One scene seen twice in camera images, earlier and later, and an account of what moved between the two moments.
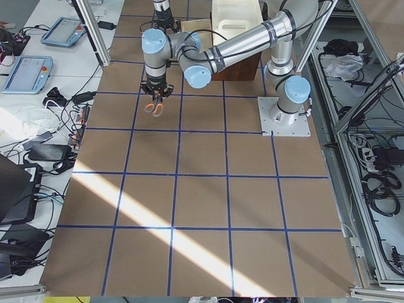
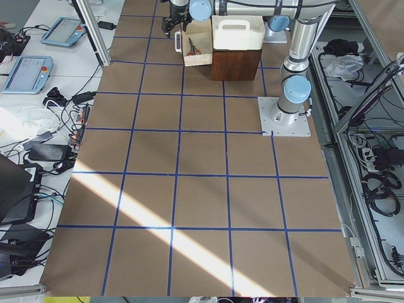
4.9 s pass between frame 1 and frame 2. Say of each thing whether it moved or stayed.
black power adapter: stayed
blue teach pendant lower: stayed
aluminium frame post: stayed
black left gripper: moved
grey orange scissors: moved
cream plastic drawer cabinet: stayed
